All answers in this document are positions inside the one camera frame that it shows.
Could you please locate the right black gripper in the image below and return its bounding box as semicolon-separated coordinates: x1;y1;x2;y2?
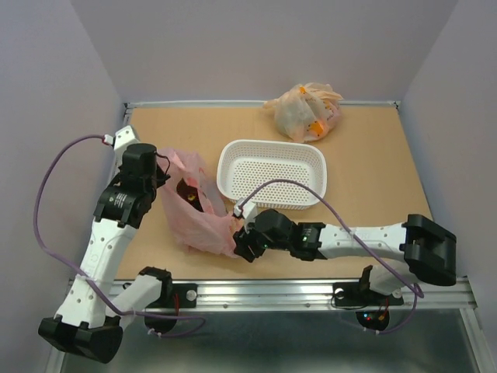
233;212;291;261

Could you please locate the pink plastic bag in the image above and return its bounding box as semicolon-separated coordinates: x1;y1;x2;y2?
158;148;240;258

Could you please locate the dark red plum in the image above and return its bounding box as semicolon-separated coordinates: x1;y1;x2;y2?
176;179;203;212

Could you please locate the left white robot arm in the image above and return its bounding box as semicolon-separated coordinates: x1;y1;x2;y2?
38;143;173;364

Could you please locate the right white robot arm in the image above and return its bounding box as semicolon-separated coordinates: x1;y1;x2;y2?
233;209;457;303

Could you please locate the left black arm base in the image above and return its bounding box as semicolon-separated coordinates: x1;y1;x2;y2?
147;282;198;309

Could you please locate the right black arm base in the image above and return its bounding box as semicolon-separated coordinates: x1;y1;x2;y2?
331;281;404;309

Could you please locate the orange white plastic bag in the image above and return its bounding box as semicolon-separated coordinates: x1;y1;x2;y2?
262;82;343;143

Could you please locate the white perforated plastic basket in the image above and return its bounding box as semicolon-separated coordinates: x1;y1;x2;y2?
217;140;328;210

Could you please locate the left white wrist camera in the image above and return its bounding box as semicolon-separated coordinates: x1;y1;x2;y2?
103;125;140;159

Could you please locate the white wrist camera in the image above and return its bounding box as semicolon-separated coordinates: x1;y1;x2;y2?
103;125;140;159
232;198;258;223

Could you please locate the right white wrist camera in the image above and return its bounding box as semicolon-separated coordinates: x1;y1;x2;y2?
232;198;258;223

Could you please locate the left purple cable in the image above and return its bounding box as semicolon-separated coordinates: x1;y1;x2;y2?
33;134;207;339

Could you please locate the aluminium front rail frame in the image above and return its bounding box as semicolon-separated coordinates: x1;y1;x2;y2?
63;105;478;372

